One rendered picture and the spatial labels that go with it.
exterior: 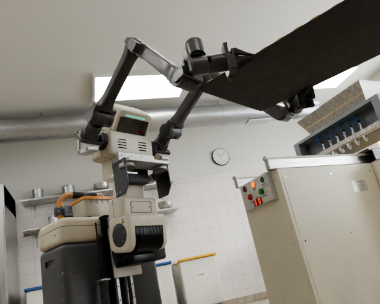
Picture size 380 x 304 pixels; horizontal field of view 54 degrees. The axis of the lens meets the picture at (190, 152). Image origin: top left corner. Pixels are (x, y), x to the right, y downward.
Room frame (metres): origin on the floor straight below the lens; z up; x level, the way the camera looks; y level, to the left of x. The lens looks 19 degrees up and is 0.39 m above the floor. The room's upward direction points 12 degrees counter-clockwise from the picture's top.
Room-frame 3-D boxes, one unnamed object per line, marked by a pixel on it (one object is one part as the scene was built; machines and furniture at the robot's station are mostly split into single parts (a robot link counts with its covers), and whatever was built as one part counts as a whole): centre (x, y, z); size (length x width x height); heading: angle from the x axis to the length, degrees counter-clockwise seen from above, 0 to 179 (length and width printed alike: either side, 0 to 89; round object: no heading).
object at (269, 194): (1.90, -0.30, 0.77); 0.24 x 0.04 x 0.14; 30
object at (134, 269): (1.83, 0.31, 0.62); 0.28 x 0.27 x 0.25; 139
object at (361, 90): (2.33, -1.05, 1.25); 0.56 x 0.29 x 0.14; 30
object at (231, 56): (1.01, -0.22, 1.00); 0.09 x 0.07 x 0.07; 94
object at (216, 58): (1.00, -0.15, 1.01); 0.07 x 0.07 x 0.10; 4
